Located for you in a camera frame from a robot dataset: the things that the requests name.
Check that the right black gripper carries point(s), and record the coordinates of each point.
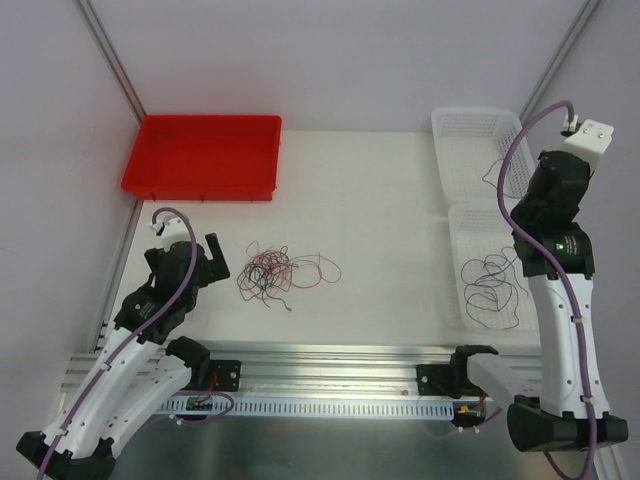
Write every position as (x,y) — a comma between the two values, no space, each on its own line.
(558,176)

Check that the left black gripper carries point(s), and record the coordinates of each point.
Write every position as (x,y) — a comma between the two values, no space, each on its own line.
(208,265)

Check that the dark wire being pulled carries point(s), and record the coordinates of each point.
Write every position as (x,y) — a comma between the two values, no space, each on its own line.
(491,175)

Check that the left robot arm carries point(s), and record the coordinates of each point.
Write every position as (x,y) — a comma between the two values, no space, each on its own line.
(138,369)

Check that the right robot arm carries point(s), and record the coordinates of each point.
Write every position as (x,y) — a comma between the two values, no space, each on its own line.
(570,411)

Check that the far white perforated basket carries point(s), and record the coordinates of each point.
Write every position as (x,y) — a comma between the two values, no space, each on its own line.
(466,141)

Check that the white perforated basket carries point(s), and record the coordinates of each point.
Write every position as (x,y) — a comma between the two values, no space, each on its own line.
(493,295)
(466,141)

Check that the red plastic tray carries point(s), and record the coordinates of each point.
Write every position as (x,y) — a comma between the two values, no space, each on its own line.
(205,158)

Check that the near white perforated basket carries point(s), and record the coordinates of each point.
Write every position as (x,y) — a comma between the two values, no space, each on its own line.
(493,295)

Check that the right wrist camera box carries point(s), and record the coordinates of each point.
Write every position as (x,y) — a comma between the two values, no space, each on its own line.
(588,140)

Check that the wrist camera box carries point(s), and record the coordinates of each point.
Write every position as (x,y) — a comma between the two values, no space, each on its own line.
(170,230)
(588,140)

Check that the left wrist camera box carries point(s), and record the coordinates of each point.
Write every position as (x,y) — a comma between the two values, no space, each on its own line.
(170,230)

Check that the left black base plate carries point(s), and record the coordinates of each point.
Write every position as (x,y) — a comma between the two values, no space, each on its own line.
(222,375)

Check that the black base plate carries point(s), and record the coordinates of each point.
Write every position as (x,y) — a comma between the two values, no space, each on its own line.
(445,380)
(222,375)

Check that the aluminium mounting rail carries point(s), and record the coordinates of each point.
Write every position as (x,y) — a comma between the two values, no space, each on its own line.
(328,371)

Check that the white slotted cable duct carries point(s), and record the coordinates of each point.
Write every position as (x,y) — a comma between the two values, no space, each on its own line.
(190,406)

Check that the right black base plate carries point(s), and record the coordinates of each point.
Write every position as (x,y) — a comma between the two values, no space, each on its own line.
(445,380)

